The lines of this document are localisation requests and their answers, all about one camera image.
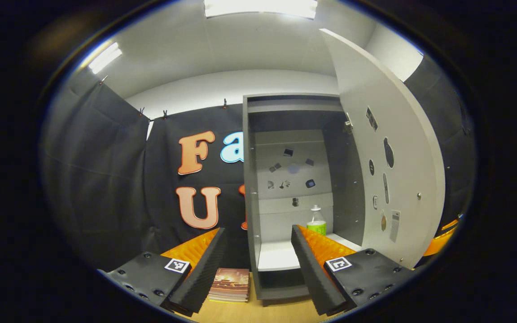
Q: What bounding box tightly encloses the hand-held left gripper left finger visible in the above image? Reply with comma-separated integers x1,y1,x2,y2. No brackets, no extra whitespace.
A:
98,227,228,317

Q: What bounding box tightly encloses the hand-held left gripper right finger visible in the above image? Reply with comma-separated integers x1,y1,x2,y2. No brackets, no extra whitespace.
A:
291,224,416,317

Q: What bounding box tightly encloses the green bottle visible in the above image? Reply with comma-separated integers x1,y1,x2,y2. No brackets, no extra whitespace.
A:
307,205,327,236

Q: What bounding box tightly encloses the white cabinet shelf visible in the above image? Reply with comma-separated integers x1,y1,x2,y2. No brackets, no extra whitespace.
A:
258,233,362,272

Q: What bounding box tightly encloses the black backdrop cloth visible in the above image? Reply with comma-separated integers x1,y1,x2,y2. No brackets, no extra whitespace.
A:
41,54,477,272

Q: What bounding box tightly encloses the ceiling panel light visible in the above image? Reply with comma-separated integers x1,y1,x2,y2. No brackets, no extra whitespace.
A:
88,42,123,74
204,0,318,19

